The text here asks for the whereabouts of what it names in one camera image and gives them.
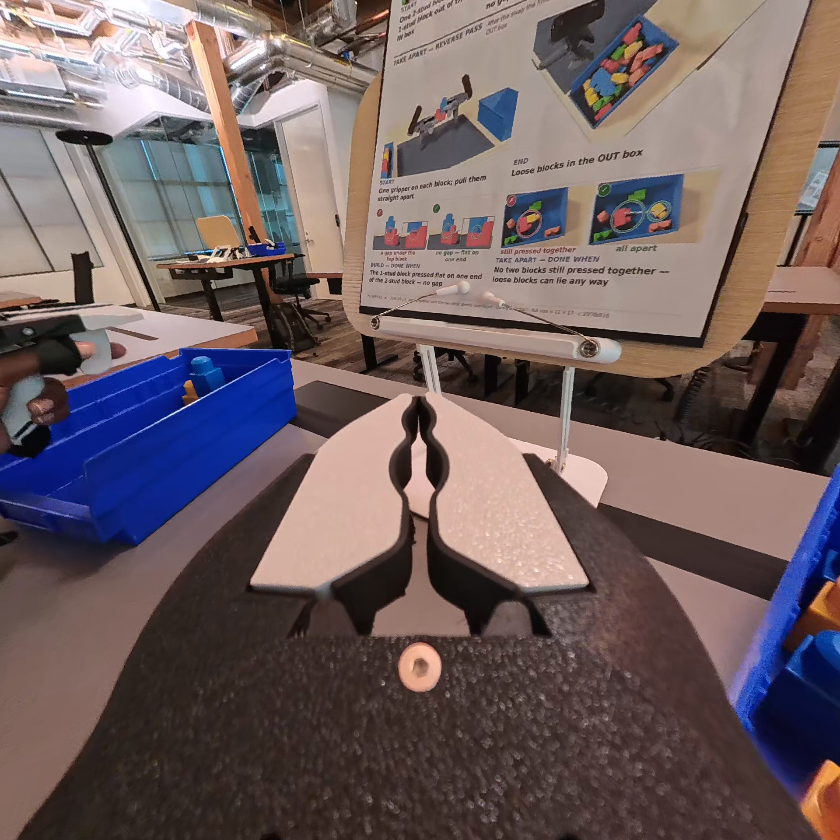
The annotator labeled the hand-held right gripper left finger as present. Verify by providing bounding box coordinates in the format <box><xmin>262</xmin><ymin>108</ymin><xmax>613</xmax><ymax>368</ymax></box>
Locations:
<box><xmin>251</xmin><ymin>394</ymin><xmax>424</xmax><ymax>624</ymax></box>

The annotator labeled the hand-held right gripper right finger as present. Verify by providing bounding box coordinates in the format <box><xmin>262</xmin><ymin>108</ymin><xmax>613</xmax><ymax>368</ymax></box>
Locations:
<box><xmin>420</xmin><ymin>392</ymin><xmax>590</xmax><ymax>624</ymax></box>

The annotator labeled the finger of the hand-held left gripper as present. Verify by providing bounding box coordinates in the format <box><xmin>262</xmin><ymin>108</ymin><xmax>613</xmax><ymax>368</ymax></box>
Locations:
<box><xmin>77</xmin><ymin>308</ymin><xmax>147</xmax><ymax>331</ymax></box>

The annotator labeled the blue mega block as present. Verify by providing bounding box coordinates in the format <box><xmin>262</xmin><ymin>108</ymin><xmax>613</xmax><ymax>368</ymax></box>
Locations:
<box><xmin>189</xmin><ymin>356</ymin><xmax>227</xmax><ymax>398</ymax></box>

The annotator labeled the row of mixed mega blocks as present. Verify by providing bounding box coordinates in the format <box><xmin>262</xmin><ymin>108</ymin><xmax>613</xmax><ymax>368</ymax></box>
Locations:
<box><xmin>784</xmin><ymin>577</ymin><xmax>840</xmax><ymax>840</ymax></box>

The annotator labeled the person's left hand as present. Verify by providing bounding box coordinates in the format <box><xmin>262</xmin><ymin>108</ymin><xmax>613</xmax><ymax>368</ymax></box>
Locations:
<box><xmin>0</xmin><ymin>340</ymin><xmax>127</xmax><ymax>448</ymax></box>

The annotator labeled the black backpack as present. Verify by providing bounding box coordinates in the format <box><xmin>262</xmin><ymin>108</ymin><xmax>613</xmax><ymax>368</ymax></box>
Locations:
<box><xmin>268</xmin><ymin>302</ymin><xmax>320</xmax><ymax>357</ymax></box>

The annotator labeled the black floor lamp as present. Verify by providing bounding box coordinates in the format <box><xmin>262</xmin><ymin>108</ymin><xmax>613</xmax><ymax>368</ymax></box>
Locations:
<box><xmin>56</xmin><ymin>130</ymin><xmax>163</xmax><ymax>314</ymax></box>

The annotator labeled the white door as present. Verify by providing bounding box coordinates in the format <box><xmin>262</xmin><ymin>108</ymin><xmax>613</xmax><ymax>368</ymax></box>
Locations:
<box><xmin>279</xmin><ymin>107</ymin><xmax>343</xmax><ymax>278</ymax></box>

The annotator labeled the printed instruction sheet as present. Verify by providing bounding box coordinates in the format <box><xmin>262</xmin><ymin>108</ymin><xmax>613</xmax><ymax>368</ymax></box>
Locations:
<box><xmin>360</xmin><ymin>0</ymin><xmax>815</xmax><ymax>347</ymax></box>

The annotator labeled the black coiled cable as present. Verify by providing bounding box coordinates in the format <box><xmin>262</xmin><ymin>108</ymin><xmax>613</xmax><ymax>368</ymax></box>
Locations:
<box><xmin>676</xmin><ymin>366</ymin><xmax>711</xmax><ymax>427</ymax></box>

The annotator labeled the wooden support post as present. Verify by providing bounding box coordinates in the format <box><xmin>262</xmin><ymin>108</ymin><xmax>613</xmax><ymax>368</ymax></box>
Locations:
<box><xmin>187</xmin><ymin>20</ymin><xmax>271</xmax><ymax>245</ymax></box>
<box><xmin>780</xmin><ymin>217</ymin><xmax>840</xmax><ymax>389</ymax></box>

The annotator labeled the silver ventilation duct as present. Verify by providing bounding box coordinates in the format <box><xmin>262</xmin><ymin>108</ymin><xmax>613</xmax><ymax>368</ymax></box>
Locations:
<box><xmin>0</xmin><ymin>0</ymin><xmax>370</xmax><ymax>127</ymax></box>

